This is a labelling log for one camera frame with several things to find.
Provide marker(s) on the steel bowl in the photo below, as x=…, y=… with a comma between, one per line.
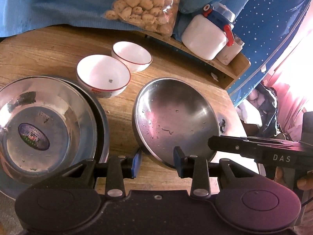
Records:
x=36, y=117

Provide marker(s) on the pile of clothes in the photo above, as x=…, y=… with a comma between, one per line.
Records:
x=264, y=107

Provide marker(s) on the white jug blue lid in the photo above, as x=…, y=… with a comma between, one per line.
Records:
x=203, y=39

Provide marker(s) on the white paper scrap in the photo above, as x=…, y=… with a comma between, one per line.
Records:
x=214, y=77

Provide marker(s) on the clear bag of snacks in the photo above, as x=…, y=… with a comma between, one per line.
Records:
x=146, y=7

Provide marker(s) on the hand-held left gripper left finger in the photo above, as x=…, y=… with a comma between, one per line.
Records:
x=137, y=164

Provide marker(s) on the blue white-dotted curtain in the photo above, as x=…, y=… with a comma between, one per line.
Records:
x=269, y=24

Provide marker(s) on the wooden desk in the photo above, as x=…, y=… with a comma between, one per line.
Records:
x=36, y=53

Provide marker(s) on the wide steel plate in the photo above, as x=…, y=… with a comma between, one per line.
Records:
x=102, y=127

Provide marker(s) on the wooden desk shelf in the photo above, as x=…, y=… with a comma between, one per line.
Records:
x=239, y=66

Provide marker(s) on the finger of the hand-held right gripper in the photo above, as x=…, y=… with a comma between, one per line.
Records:
x=232, y=145

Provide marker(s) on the light blue cloth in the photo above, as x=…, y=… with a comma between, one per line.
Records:
x=61, y=2

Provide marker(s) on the large deep steel plate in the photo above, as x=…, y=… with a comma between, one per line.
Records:
x=176, y=112

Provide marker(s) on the person's right hand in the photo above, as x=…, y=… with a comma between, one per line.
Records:
x=305, y=183

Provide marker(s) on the white bowl red rim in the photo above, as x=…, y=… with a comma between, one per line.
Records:
x=130, y=53
x=102, y=73

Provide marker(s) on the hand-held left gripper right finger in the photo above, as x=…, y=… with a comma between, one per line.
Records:
x=178, y=161

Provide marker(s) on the pink curtain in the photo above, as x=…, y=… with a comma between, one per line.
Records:
x=291, y=102

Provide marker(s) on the white thermos cup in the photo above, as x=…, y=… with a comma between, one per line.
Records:
x=229, y=52

